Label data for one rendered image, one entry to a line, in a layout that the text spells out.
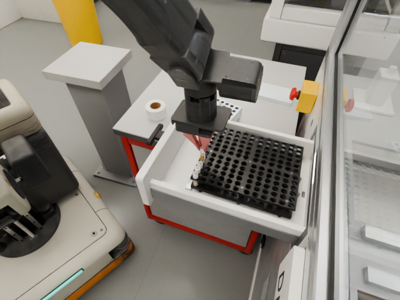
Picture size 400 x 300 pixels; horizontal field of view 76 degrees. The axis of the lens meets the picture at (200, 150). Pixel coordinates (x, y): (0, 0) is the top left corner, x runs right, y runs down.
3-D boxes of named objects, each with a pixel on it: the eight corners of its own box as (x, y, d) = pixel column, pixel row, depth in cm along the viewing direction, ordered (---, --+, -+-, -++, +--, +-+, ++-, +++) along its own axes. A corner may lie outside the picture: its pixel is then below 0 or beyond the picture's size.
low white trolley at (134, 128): (147, 226, 142) (112, 128, 85) (188, 148, 181) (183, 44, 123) (249, 263, 129) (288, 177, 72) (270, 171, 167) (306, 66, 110)
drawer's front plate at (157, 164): (143, 205, 60) (134, 177, 51) (188, 125, 78) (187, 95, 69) (150, 207, 59) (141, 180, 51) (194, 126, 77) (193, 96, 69)
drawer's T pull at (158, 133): (146, 146, 61) (145, 142, 60) (159, 125, 66) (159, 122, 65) (159, 150, 60) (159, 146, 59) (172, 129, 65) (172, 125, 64)
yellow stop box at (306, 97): (292, 111, 79) (299, 91, 73) (295, 97, 83) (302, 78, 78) (309, 114, 78) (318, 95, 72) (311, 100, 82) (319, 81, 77)
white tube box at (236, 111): (198, 115, 89) (198, 106, 86) (211, 103, 94) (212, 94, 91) (228, 129, 85) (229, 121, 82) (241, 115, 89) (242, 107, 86)
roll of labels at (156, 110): (168, 109, 91) (168, 100, 88) (163, 122, 87) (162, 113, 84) (150, 107, 92) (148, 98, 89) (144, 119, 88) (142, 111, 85)
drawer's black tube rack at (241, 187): (190, 193, 60) (190, 177, 55) (213, 141, 70) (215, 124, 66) (287, 224, 55) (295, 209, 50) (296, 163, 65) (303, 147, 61)
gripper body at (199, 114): (222, 138, 46) (223, 105, 40) (171, 126, 48) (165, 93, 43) (231, 115, 50) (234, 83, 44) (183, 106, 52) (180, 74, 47)
